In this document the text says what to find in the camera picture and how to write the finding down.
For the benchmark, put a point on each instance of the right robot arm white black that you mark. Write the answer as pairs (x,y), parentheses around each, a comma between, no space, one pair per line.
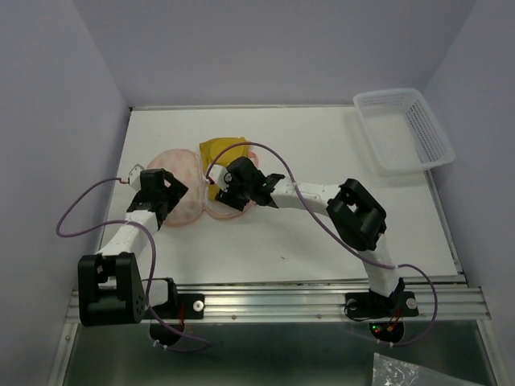
(359,220)

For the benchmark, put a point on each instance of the aluminium frame rail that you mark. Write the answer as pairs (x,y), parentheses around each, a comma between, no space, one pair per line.
(316,302)

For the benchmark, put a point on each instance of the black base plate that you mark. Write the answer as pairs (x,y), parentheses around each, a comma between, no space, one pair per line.
(183,306)
(362,305)

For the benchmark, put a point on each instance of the clear plastic bag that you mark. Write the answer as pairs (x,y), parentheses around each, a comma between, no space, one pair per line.
(390,369)

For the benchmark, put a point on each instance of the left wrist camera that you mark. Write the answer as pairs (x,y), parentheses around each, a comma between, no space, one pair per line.
(134,177)

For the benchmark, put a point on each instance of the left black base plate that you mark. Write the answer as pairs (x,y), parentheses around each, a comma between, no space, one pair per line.
(183,306)

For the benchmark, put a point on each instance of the white plastic basket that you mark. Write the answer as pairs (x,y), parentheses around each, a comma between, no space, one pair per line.
(402,131)

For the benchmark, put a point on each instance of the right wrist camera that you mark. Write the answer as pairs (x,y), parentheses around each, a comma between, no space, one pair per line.
(217,175)

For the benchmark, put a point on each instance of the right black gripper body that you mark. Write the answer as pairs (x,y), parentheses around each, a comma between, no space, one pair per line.
(236,196)

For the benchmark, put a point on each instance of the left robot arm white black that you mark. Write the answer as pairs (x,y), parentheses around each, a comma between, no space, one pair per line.
(110,285)

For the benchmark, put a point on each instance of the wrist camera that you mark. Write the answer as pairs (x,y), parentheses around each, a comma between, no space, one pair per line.
(134,177)
(217,175)

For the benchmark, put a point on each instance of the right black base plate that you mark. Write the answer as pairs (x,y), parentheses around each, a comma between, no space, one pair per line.
(362,305)

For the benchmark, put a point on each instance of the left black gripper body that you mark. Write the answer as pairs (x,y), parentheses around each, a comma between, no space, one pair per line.
(165,194)

